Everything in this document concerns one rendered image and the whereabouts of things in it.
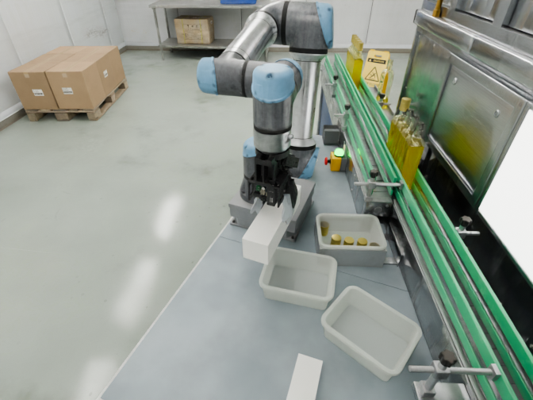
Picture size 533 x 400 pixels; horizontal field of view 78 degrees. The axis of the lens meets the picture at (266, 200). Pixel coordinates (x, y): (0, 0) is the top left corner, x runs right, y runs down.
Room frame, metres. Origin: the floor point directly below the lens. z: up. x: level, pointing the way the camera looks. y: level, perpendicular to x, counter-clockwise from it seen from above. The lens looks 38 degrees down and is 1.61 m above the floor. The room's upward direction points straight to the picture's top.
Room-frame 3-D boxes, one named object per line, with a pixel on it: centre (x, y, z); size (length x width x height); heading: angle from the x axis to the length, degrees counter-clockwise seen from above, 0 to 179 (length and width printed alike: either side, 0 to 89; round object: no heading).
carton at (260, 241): (0.61, -0.02, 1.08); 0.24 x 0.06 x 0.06; 158
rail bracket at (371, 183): (0.94, -0.39, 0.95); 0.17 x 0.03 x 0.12; 87
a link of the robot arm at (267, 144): (0.59, -0.01, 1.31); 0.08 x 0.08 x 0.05
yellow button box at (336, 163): (1.38, -0.35, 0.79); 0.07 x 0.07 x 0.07; 87
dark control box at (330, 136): (1.66, -0.36, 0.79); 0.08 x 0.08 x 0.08; 87
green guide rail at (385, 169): (1.84, -0.50, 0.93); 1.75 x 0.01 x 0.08; 177
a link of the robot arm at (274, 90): (0.60, -0.01, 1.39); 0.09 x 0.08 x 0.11; 167
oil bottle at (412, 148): (1.04, -0.52, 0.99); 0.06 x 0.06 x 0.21; 87
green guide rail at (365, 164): (1.85, -0.43, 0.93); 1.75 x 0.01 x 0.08; 177
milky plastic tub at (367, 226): (0.83, -0.29, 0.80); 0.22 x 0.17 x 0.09; 87
